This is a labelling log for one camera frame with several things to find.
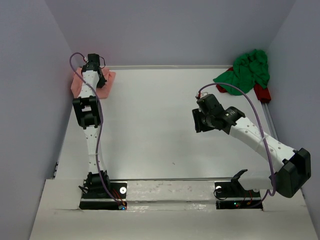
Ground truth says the pink t shirt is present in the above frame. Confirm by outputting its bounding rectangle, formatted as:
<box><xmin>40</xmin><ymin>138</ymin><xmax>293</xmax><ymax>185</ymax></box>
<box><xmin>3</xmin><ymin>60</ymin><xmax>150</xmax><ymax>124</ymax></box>
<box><xmin>70</xmin><ymin>68</ymin><xmax>116</xmax><ymax>99</ymax></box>

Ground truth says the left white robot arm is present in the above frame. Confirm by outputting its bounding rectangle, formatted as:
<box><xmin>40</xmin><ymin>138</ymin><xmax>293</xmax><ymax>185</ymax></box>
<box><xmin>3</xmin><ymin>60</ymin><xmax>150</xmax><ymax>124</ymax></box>
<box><xmin>69</xmin><ymin>52</ymin><xmax>114</xmax><ymax>199</ymax></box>

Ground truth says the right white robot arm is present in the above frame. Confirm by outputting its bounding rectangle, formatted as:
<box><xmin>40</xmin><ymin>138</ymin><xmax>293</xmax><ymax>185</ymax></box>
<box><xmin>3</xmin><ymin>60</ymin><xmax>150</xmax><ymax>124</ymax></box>
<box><xmin>192</xmin><ymin>93</ymin><xmax>311</xmax><ymax>198</ymax></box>

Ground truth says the red t shirt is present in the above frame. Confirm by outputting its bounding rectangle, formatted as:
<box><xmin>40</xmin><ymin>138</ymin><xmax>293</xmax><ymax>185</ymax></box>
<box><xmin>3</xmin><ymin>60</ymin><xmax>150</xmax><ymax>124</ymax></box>
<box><xmin>216</xmin><ymin>67</ymin><xmax>272</xmax><ymax>104</ymax></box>

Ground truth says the green t shirt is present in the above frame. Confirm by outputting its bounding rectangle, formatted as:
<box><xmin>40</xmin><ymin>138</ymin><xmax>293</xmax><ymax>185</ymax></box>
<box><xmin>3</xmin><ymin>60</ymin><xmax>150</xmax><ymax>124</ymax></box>
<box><xmin>213</xmin><ymin>49</ymin><xmax>270</xmax><ymax>96</ymax></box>

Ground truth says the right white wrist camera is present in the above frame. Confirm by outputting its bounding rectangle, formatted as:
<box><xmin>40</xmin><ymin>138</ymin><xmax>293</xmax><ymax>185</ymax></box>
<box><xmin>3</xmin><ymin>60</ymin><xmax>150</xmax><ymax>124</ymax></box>
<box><xmin>195</xmin><ymin>91</ymin><xmax>209</xmax><ymax>100</ymax></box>

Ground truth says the aluminium rail at right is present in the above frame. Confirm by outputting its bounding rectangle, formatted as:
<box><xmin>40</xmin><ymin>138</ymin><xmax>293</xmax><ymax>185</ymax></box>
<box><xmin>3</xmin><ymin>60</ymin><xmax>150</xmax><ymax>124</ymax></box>
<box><xmin>261</xmin><ymin>103</ymin><xmax>278</xmax><ymax>140</ymax></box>

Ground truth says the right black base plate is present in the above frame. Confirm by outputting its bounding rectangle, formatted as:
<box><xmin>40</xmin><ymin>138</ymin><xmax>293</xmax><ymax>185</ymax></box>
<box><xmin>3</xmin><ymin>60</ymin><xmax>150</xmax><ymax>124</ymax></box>
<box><xmin>213</xmin><ymin>180</ymin><xmax>263</xmax><ymax>210</ymax></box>

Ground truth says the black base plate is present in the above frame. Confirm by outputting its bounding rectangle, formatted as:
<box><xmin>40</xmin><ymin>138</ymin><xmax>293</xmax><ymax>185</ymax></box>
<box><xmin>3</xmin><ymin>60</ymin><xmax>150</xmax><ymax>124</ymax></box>
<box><xmin>78</xmin><ymin>181</ymin><xmax>128</xmax><ymax>211</ymax></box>
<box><xmin>213</xmin><ymin>180</ymin><xmax>263</xmax><ymax>210</ymax></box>

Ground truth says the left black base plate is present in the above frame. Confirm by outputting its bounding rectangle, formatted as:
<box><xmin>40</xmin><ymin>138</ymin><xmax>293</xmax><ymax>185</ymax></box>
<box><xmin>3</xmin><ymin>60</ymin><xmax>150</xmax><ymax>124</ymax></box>
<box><xmin>78</xmin><ymin>181</ymin><xmax>128</xmax><ymax>211</ymax></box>

